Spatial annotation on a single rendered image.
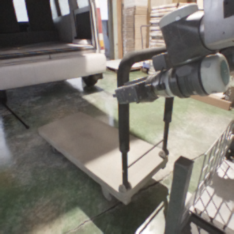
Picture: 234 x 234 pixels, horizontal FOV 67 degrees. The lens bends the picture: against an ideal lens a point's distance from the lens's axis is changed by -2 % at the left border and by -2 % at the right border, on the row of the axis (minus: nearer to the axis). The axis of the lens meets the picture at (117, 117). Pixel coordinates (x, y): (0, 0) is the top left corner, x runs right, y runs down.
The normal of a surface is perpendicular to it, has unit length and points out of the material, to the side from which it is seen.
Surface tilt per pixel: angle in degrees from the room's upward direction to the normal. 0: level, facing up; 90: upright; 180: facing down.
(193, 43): 103
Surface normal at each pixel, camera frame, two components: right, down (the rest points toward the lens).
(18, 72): 0.47, 0.32
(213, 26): -0.92, 0.18
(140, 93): 0.66, -0.04
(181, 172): -0.70, 0.34
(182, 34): -0.81, 0.46
